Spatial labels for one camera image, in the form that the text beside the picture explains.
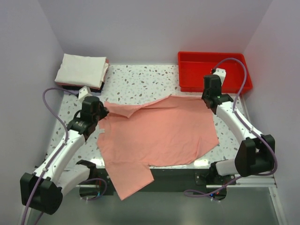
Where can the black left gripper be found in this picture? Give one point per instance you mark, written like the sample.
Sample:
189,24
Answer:
104,111

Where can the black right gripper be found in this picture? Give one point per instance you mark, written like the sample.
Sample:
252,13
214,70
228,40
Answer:
203,95

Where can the salmon pink t shirt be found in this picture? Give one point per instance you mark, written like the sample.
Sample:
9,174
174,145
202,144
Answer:
175,130

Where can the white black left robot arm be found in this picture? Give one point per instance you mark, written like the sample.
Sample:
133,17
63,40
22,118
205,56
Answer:
44,189

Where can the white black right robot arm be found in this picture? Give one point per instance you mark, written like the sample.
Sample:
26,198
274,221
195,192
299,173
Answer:
256,153

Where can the black folded t shirt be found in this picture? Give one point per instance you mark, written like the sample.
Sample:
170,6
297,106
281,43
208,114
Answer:
78,87

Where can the lavender folded t shirt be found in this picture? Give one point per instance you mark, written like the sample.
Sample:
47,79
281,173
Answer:
72,92

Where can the white folded t shirt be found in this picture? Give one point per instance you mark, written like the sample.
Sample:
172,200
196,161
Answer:
80,70

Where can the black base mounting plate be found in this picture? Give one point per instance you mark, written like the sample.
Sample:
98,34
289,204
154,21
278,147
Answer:
165,180

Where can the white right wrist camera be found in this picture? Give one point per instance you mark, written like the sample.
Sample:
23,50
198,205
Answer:
220,72

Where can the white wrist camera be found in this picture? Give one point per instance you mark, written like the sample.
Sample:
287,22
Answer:
220,72
83,93

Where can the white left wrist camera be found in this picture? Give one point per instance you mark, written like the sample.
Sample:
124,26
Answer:
83,93

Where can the aluminium frame rail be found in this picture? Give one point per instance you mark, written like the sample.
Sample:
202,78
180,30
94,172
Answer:
254,182

